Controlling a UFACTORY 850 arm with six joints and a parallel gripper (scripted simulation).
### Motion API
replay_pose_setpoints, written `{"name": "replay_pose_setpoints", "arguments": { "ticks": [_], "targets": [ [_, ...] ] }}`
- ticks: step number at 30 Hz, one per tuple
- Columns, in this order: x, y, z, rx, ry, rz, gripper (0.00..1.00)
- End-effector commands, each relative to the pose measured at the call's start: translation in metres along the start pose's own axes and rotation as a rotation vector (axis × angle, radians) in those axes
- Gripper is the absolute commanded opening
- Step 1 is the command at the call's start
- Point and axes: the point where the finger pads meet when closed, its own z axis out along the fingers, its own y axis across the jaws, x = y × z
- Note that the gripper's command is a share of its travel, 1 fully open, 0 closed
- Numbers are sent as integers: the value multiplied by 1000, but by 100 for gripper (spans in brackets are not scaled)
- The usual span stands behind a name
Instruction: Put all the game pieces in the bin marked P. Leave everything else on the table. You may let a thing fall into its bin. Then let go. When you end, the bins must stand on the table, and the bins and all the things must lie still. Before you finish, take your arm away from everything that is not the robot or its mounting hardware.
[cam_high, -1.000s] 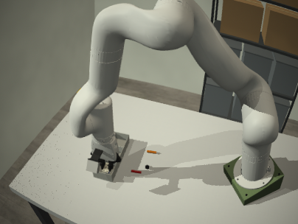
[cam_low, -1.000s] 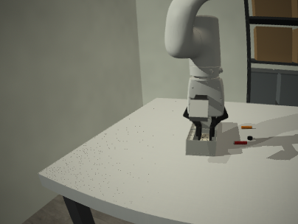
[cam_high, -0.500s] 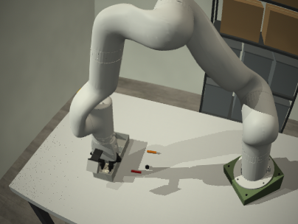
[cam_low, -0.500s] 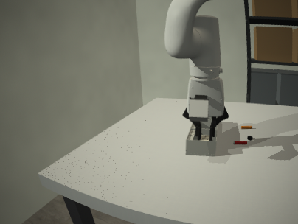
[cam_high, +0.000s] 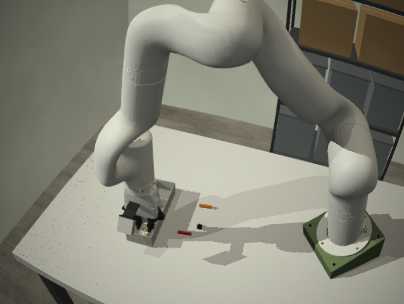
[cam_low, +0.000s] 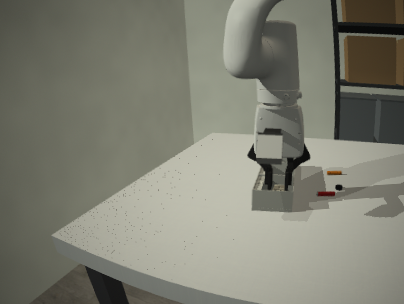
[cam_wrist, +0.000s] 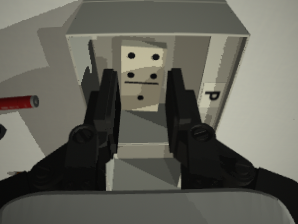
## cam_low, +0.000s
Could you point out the beige domino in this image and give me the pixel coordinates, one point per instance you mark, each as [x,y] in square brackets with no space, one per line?
[279,187]

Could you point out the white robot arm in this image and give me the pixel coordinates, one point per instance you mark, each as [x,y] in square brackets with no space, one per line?
[272,62]

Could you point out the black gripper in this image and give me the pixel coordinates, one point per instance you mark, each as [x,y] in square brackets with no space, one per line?
[288,119]

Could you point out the grey open-top bin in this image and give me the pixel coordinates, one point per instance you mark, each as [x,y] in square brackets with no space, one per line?
[275,201]

